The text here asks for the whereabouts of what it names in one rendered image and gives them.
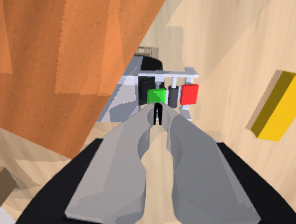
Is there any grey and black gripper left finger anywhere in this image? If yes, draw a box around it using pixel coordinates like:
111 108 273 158
15 102 157 224

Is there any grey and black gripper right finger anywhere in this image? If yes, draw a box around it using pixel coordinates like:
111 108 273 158
157 102 296 224

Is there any yellow rectangular block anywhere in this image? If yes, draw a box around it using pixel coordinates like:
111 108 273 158
251 71 296 142

